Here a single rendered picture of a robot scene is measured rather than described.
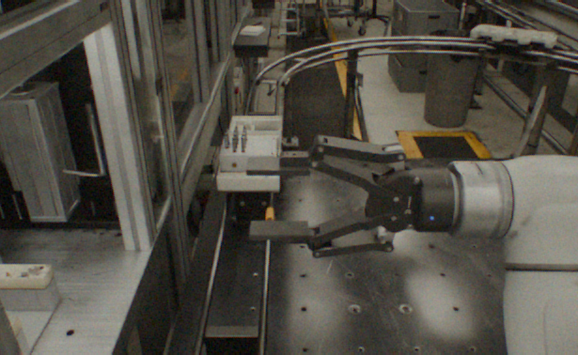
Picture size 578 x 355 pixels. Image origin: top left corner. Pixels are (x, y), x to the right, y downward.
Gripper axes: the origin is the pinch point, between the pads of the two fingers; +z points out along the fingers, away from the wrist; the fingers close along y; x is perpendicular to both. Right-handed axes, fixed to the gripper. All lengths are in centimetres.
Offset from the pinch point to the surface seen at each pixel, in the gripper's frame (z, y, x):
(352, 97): -33, -58, -189
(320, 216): -10, -45, -63
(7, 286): 37.2, -16.5, -3.3
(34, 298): 34.0, -18.6, -3.3
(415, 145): -84, -112, -246
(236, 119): 13, -25, -82
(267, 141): 3, -20, -58
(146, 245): 22.2, -20.7, -18.3
